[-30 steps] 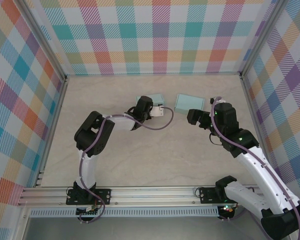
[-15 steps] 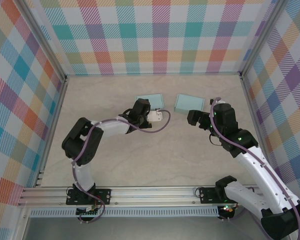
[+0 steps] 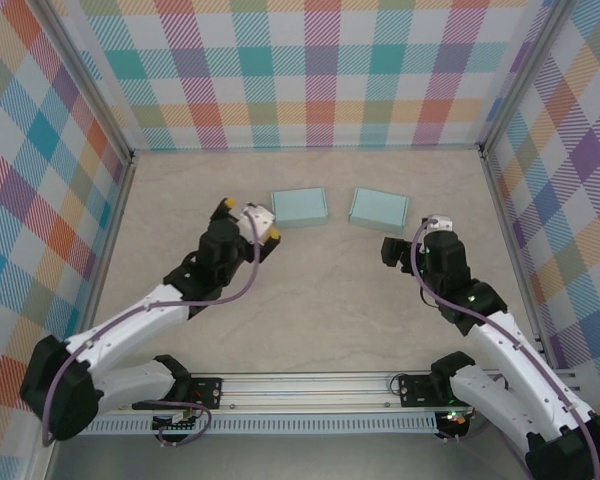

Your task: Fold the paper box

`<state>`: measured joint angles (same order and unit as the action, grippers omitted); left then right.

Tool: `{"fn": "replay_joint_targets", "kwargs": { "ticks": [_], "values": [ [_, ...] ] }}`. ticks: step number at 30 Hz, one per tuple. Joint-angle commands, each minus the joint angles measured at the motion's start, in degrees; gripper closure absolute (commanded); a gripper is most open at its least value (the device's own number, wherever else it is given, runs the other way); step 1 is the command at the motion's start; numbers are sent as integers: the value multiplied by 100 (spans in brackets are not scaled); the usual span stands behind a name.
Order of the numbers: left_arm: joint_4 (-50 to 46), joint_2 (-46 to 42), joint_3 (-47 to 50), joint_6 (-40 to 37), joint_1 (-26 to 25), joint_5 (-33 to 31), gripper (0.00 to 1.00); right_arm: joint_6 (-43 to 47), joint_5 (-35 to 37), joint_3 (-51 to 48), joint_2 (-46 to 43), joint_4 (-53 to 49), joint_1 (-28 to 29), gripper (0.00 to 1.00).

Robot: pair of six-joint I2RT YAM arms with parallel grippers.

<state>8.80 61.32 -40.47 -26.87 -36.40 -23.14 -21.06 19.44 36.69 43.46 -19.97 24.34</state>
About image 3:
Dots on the light blue paper box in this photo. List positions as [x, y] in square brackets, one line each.
[300, 207]
[377, 210]

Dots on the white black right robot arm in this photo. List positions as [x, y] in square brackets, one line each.
[510, 360]

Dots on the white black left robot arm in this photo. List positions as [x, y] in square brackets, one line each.
[130, 320]

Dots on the small lit controller board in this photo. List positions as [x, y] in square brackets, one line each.
[455, 419]

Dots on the black connector board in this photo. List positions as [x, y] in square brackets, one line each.
[175, 425]

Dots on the aluminium floor side rail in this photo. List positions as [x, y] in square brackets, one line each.
[117, 210]
[517, 250]

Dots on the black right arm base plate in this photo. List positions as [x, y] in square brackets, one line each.
[415, 392]

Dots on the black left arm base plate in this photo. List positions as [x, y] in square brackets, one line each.
[210, 392]

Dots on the long aluminium base rail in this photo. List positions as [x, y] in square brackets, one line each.
[305, 392]

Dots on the aluminium frame post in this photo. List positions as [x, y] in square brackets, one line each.
[86, 75]
[522, 75]

